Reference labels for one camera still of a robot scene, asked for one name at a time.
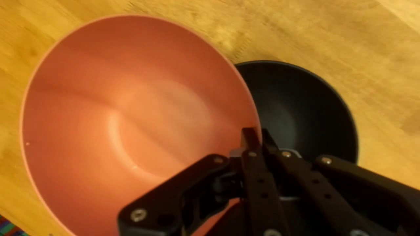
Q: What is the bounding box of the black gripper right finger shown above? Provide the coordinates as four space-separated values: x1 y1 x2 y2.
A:
261 127 420 236

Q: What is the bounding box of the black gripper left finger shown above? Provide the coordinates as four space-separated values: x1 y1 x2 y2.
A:
115 127 292 236

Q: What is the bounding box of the pink plastic bowl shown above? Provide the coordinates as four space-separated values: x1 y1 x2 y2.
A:
18 13 263 236

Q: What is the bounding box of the black bowl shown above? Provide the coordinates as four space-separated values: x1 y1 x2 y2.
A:
233 59 361 165

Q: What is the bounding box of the multicolour striped backdrop panel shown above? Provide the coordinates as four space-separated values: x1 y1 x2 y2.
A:
0 213 29 236

